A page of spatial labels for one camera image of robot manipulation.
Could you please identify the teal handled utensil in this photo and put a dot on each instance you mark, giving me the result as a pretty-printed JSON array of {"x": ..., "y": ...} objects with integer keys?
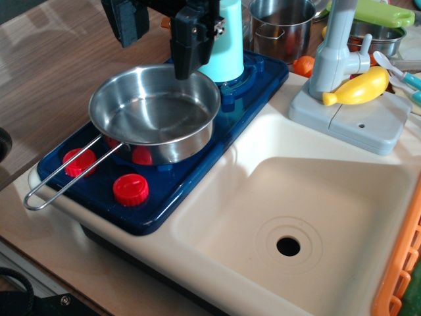
[{"x": 404, "y": 79}]

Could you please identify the green plastic lid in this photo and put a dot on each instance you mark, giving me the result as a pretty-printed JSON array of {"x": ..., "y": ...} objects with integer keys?
[{"x": 381, "y": 14}]

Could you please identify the orange plastic toy piece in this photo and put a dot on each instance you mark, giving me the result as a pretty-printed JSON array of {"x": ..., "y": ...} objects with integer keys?
[{"x": 304, "y": 66}]

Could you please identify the steel pan with wire handle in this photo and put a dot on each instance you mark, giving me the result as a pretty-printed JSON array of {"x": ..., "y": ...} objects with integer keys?
[{"x": 148, "y": 112}]

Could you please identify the steel bowl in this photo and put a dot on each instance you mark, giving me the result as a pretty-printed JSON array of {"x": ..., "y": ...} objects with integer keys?
[{"x": 384, "y": 39}]

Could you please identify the tall steel pot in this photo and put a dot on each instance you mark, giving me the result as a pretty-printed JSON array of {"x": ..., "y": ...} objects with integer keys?
[{"x": 281, "y": 29}]

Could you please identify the white plastic spoon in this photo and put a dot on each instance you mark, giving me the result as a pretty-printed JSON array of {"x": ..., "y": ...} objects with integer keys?
[{"x": 384, "y": 62}]

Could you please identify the light blue plastic cup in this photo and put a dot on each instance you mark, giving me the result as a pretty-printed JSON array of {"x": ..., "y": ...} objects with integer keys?
[{"x": 226, "y": 60}]

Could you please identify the red stove knob left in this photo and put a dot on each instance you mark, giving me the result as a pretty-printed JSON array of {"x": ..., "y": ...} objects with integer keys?
[{"x": 80, "y": 164}]

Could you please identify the cream plastic toy sink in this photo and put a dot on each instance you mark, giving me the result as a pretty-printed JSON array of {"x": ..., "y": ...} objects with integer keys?
[{"x": 288, "y": 222}]

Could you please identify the orange plastic basket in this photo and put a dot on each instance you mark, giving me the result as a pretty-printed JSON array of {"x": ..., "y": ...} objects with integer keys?
[{"x": 404, "y": 257}]

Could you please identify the red stove knob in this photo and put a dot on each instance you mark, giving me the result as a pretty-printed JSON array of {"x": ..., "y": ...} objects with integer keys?
[
  {"x": 130, "y": 190},
  {"x": 80, "y": 164}
]

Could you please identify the blue toy stove top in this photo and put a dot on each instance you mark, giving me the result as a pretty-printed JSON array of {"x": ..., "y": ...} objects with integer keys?
[{"x": 169, "y": 185}]

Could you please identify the red stove knob right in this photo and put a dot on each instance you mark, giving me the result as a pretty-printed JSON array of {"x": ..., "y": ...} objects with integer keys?
[{"x": 130, "y": 190}]

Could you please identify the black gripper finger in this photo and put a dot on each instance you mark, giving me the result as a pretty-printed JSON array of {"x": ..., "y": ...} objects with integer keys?
[
  {"x": 194, "y": 30},
  {"x": 129, "y": 20}
]

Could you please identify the yellow plastic toy banana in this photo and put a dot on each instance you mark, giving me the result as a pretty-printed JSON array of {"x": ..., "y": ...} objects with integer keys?
[{"x": 361, "y": 89}]

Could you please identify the grey toy faucet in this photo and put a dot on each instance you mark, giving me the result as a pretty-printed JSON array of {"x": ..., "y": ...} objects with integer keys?
[{"x": 374, "y": 126}]

